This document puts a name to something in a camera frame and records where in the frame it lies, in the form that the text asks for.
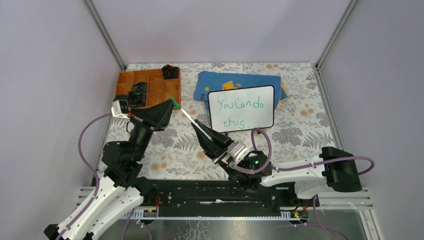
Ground white board with black frame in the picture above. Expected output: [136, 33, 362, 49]
[207, 85, 275, 133]

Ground slotted grey cable duct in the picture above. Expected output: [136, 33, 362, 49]
[121, 203, 309, 220]

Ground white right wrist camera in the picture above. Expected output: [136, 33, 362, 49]
[227, 140, 249, 165]

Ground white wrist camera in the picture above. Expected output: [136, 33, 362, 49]
[111, 99, 130, 119]
[227, 140, 249, 165]

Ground blue cartoon print cloth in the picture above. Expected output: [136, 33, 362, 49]
[193, 71, 289, 107]

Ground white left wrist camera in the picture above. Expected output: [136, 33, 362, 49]
[111, 99, 130, 119]

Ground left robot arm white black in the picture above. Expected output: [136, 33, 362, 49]
[44, 98, 175, 240]

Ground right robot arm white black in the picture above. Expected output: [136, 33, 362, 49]
[190, 119, 363, 206]

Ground dark rolled sock with orange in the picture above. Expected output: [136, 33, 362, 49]
[161, 64, 180, 80]

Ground aluminium frame post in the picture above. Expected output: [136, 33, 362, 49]
[312, 0, 359, 151]
[82, 0, 127, 186]

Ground blue green rolled sock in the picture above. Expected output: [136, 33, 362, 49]
[113, 94, 128, 101]

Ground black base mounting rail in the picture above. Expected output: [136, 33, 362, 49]
[141, 180, 320, 211]

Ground aluminium frame post left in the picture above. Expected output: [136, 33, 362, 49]
[82, 0, 127, 186]

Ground wooden compartment tray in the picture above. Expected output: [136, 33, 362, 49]
[114, 68, 182, 109]

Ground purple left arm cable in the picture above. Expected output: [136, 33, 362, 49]
[54, 112, 115, 240]

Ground aluminium frame post right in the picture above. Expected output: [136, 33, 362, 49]
[312, 0, 359, 151]

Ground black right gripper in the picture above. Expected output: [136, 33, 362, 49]
[191, 119, 247, 183]

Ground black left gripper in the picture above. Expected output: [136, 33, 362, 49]
[129, 99, 177, 162]

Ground green marker cap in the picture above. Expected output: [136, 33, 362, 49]
[169, 97, 181, 110]

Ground dark rolled sock with green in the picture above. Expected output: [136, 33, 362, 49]
[131, 82, 147, 95]

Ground black rolled sock middle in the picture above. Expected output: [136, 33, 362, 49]
[127, 91, 146, 108]

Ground floral patterned tablecloth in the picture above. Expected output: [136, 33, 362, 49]
[96, 62, 347, 181]

